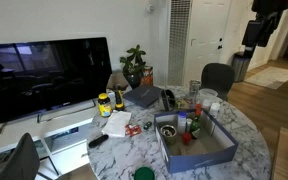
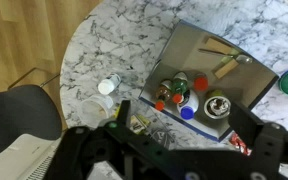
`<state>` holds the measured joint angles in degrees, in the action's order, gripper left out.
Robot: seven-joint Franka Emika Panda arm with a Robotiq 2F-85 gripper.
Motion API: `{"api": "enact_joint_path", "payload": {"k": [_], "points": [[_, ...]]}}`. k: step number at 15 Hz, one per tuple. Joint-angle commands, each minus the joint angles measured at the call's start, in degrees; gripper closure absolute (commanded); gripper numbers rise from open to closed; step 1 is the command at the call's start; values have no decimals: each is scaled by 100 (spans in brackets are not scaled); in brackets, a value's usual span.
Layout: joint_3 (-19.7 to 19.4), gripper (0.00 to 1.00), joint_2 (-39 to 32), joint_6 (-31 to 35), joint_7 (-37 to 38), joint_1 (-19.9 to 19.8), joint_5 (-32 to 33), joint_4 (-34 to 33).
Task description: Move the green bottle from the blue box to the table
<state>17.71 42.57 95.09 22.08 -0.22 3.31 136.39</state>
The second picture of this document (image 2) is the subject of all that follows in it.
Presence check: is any white pill bottle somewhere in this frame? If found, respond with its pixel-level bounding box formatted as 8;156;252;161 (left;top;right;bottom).
98;73;121;95

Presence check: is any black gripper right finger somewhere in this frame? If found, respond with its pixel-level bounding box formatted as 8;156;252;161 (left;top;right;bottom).
228;102;264;148

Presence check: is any clear plastic cup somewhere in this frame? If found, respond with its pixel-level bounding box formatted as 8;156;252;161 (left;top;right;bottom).
78;94;114;128

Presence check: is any black chair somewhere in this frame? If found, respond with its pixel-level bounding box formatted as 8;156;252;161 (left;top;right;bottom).
0;67;64;163

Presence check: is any white bottle blue cap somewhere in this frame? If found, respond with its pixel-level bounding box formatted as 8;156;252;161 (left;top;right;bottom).
177;90;199;120

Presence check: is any yellow printed packet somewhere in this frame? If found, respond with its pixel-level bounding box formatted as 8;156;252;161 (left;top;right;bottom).
124;109;150;135

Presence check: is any round metal tin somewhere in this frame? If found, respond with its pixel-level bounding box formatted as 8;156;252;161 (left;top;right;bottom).
204;96;231;120

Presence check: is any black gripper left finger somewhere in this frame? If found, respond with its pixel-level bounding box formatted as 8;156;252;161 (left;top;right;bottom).
117;100;131;127

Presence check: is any red snack packet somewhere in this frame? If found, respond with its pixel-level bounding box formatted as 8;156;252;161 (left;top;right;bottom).
229;133;251;156

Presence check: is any metal spoon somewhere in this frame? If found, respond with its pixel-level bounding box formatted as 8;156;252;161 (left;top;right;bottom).
199;49;253;64

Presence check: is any blue cardboard box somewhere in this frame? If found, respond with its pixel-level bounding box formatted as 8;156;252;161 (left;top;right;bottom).
139;21;278;142

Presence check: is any green glass bottle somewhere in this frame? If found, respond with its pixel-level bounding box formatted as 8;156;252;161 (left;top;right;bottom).
171;72;188;104

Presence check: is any red capped jar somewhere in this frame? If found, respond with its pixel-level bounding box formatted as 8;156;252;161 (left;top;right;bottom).
193;74;208;91

